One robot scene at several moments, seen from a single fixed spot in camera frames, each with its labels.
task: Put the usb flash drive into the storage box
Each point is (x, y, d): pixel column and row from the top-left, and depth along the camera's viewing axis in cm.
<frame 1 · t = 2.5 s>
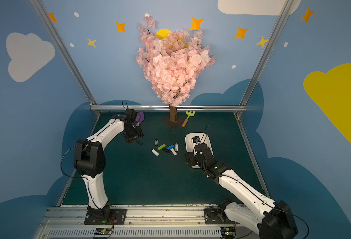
left hand: (139, 135, 96), fingers open
right hand: (193, 150, 83), fingers open
small silver usb drive: (156, 142, 105), on the table
green usb flash drive: (161, 147, 103), on the table
blue usb flash drive: (170, 147, 103), on the table
white usb flash drive: (155, 152, 100), on the table
white flat usb drive: (173, 151, 101), on the table
black usb flash drive: (166, 150, 102), on the table

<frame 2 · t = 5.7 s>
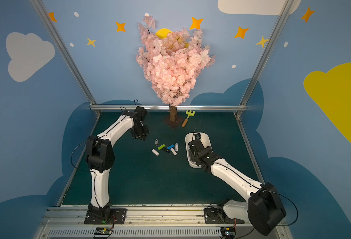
left hand: (146, 135, 96), fingers closed
right hand: (202, 149, 86), fingers open
the named things where they were.

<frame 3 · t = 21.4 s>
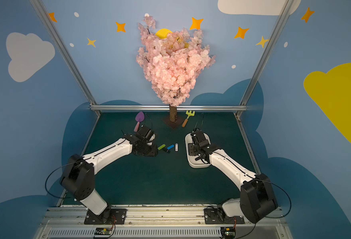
left hand: (155, 150, 89), fingers open
right hand: (195, 145, 88), fingers open
purple toy trowel: (139, 118, 121), on the table
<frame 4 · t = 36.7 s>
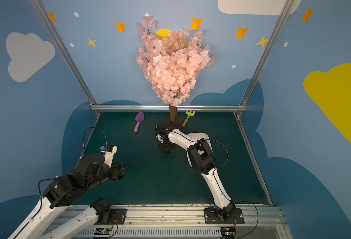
left hand: (123, 162, 68), fingers open
right hand: (167, 147, 101), fingers closed
